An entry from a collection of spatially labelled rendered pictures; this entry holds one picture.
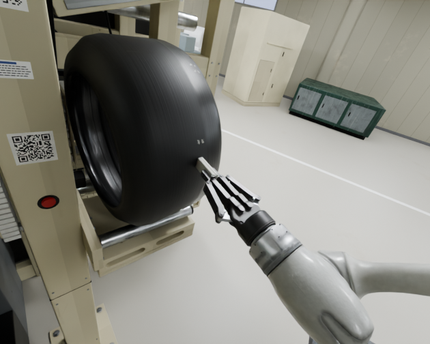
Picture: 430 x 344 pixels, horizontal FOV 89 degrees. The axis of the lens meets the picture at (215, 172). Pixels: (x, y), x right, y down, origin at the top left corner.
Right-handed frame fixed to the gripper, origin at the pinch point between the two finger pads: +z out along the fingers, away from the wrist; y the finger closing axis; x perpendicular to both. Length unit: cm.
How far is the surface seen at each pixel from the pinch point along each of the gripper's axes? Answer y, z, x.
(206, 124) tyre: -3.3, 8.3, -7.6
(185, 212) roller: -8.6, 10.1, 33.2
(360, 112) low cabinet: -579, 122, 83
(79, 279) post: 28, 15, 58
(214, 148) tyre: -5.8, 5.1, -1.9
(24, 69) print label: 29.5, 23.6, -12.6
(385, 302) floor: -161, -88, 113
